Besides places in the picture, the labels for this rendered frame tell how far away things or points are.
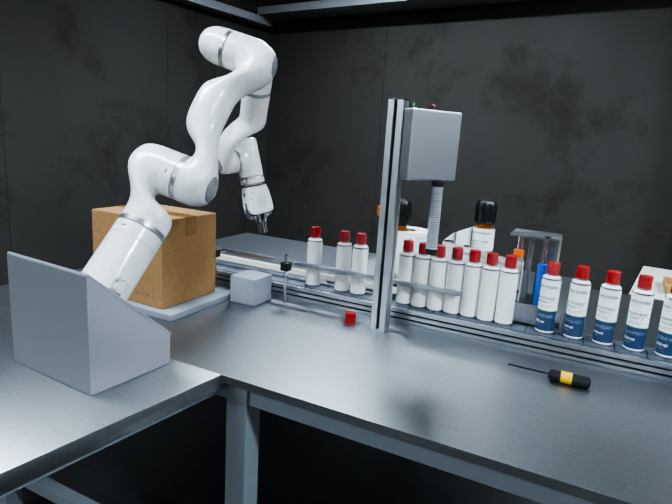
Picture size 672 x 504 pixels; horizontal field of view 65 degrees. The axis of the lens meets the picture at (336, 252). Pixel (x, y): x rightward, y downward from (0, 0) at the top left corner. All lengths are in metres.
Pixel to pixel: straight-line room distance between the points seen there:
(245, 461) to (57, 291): 0.59
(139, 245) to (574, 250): 3.22
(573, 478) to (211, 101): 1.17
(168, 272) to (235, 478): 0.62
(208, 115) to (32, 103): 2.51
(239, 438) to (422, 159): 0.86
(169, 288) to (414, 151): 0.83
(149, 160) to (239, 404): 0.64
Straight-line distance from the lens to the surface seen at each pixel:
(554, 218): 4.03
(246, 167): 1.87
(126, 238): 1.33
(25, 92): 3.86
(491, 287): 1.61
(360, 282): 1.75
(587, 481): 1.10
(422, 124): 1.49
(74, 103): 4.01
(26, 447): 1.12
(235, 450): 1.41
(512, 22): 4.21
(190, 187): 1.38
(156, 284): 1.67
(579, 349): 1.60
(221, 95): 1.48
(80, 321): 1.21
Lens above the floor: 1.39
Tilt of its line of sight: 12 degrees down
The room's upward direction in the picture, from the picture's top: 4 degrees clockwise
